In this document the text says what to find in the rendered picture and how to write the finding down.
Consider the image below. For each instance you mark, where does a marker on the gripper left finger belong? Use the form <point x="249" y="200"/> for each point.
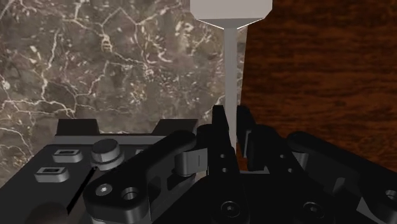
<point x="145" y="173"/>

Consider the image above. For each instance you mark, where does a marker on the black appliance with grey knob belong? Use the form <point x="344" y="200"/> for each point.
<point x="24" y="192"/>

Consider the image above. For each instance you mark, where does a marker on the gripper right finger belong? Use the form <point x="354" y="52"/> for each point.
<point x="325" y="164"/>

